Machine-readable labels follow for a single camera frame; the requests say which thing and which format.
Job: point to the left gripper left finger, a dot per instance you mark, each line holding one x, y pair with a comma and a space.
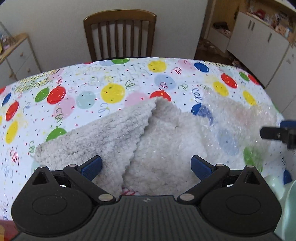
82, 176

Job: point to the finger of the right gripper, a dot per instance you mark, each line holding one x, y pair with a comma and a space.
285, 133

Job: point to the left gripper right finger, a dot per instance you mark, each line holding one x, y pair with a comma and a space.
210, 178

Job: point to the grey fluffy cloth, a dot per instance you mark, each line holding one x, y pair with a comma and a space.
146, 148

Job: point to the bubble wrap sheet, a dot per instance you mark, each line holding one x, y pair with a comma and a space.
230, 131

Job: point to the green ceramic mug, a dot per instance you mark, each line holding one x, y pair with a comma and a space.
285, 194

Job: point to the balloon pattern tablecloth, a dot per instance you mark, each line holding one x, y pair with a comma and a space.
45, 106

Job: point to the wooden side cabinet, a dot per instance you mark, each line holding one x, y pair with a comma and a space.
18, 61

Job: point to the wooden dining chair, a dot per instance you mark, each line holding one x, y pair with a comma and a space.
118, 33

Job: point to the white wall cabinet unit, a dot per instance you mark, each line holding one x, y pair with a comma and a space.
261, 36

